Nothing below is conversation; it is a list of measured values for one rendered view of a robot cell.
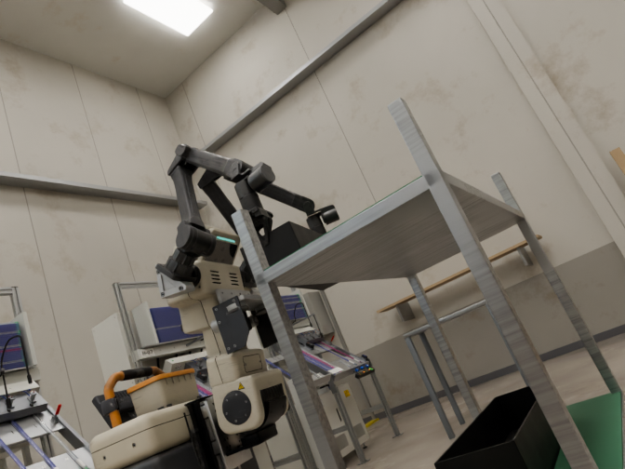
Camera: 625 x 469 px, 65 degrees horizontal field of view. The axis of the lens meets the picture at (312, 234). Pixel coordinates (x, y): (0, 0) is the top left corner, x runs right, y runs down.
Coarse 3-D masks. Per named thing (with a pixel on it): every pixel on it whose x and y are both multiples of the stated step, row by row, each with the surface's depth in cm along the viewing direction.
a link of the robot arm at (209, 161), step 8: (176, 152) 173; (184, 152) 169; (192, 152) 170; (200, 152) 167; (192, 160) 169; (200, 160) 165; (208, 160) 161; (216, 160) 157; (224, 160) 153; (232, 160) 149; (240, 160) 145; (208, 168) 162; (216, 168) 156; (224, 168) 150; (240, 168) 144
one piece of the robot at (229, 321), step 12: (228, 300) 158; (240, 300) 157; (252, 300) 163; (216, 312) 159; (228, 312) 157; (240, 312) 156; (252, 312) 182; (264, 312) 178; (216, 324) 159; (228, 324) 157; (240, 324) 155; (252, 324) 177; (264, 324) 180; (228, 336) 156; (240, 336) 154; (264, 336) 179; (228, 348) 155; (240, 348) 154
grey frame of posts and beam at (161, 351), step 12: (120, 288) 354; (120, 300) 349; (120, 312) 348; (132, 336) 343; (132, 348) 339; (144, 348) 342; (156, 348) 350; (168, 348) 359; (180, 348) 367; (192, 348) 376; (132, 360) 338; (144, 360) 346; (288, 420) 356; (300, 444) 350; (300, 456) 349
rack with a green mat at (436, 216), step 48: (432, 192) 85; (480, 192) 110; (336, 240) 95; (384, 240) 109; (432, 240) 131; (480, 240) 164; (528, 240) 157; (480, 288) 80; (288, 336) 100; (528, 336) 78; (576, 432) 72; (624, 432) 108
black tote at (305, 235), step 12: (276, 228) 138; (288, 228) 136; (300, 228) 143; (276, 240) 137; (288, 240) 136; (300, 240) 137; (312, 240) 148; (264, 252) 138; (276, 252) 137; (288, 252) 135; (252, 276) 138; (312, 288) 179; (324, 288) 188
